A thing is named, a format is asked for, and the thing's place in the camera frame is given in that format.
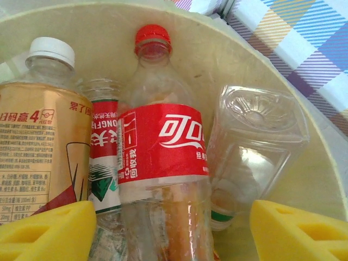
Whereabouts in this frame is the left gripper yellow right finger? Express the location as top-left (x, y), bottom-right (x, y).
top-left (249, 200), bottom-right (348, 261)

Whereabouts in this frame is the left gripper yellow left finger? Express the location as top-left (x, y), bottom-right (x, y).
top-left (0, 200), bottom-right (97, 261)

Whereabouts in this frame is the gold label bottle white cap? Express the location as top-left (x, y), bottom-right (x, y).
top-left (0, 36), bottom-right (95, 226)

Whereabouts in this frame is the red cap red white label bottle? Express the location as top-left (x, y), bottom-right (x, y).
top-left (76, 78), bottom-right (123, 215)

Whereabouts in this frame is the Coca-Cola bottle red label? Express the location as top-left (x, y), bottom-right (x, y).
top-left (116, 24), bottom-right (215, 261)

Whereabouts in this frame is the yellow-green bin liner bag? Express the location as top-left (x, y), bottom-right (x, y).
top-left (271, 130), bottom-right (343, 218)

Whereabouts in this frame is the cream plastic bin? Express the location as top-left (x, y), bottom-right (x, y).
top-left (0, 1), bottom-right (348, 261)

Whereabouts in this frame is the aluminium right frame post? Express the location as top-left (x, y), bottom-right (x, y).
top-left (202, 0), bottom-right (240, 21)

